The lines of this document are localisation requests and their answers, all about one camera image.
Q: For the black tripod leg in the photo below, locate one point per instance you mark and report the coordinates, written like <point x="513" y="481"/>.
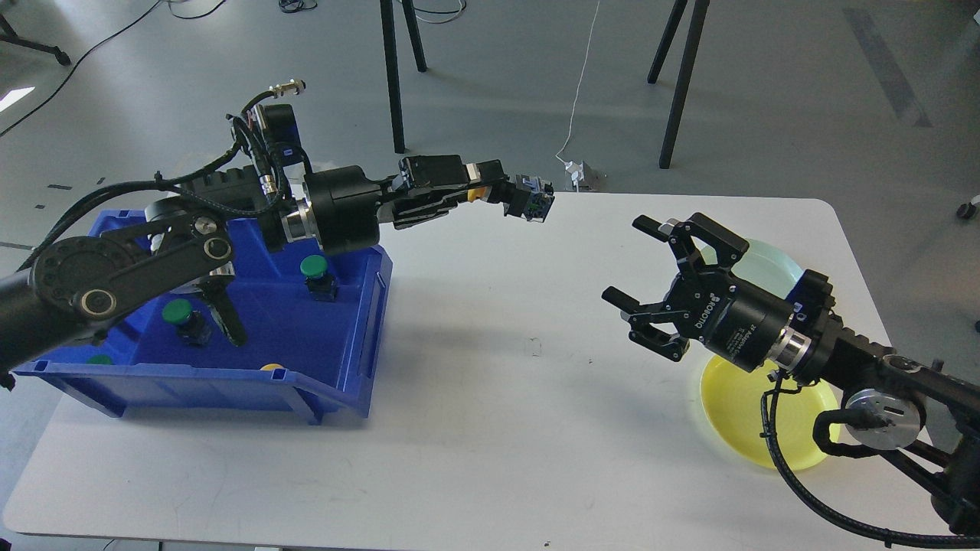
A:
<point x="685" y="72"/>
<point x="386" y="11"/>

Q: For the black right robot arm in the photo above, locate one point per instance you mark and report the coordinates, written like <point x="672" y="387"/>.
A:
<point x="919" y="420"/>

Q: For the blue plastic storage bin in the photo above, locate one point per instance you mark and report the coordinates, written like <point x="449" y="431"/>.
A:
<point x="328" y="349"/>

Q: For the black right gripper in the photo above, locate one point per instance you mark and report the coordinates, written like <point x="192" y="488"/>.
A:
<point x="732" y="318"/>

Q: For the green push button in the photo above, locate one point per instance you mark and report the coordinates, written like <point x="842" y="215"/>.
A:
<point x="189" y="323"/>
<point x="320" y="282"/>

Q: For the white power adapter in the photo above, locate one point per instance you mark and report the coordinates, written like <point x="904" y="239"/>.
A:
<point x="583" y="178"/>

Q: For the pale green plate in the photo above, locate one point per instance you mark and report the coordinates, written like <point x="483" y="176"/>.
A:
<point x="768" y="268"/>

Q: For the black tripod leg left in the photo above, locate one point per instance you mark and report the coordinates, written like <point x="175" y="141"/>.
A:
<point x="386" y="11"/>

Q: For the black tripod leg right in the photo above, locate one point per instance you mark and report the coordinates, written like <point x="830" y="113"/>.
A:
<point x="685" y="72"/>

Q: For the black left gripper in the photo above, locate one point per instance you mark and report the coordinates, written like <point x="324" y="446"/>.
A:
<point x="339" y="207"/>

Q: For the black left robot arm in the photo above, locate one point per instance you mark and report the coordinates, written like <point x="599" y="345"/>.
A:
<point x="123" y="245"/>

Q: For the green push button corner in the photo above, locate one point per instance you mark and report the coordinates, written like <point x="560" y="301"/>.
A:
<point x="100" y="359"/>

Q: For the yellow plate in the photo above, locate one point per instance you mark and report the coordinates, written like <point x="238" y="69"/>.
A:
<point x="732" y="401"/>

